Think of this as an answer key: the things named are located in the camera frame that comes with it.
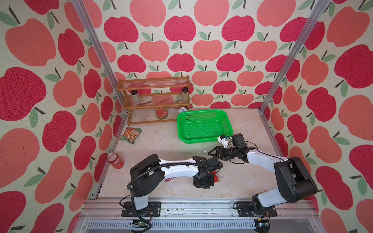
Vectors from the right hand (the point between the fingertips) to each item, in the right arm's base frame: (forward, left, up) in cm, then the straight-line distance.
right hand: (211, 157), depth 87 cm
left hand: (-20, 0, -3) cm, 20 cm away
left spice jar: (+31, +54, +17) cm, 65 cm away
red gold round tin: (+34, +39, -1) cm, 52 cm away
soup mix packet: (+13, +57, -3) cm, 59 cm away
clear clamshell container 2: (-8, -3, -5) cm, 10 cm away
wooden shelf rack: (+46, +44, +4) cm, 64 cm away
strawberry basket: (-12, -3, -3) cm, 13 cm away
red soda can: (-10, +56, +5) cm, 57 cm away
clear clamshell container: (-16, +25, -3) cm, 30 cm away
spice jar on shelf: (+37, +20, +17) cm, 46 cm away
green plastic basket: (+28, +9, -6) cm, 30 cm away
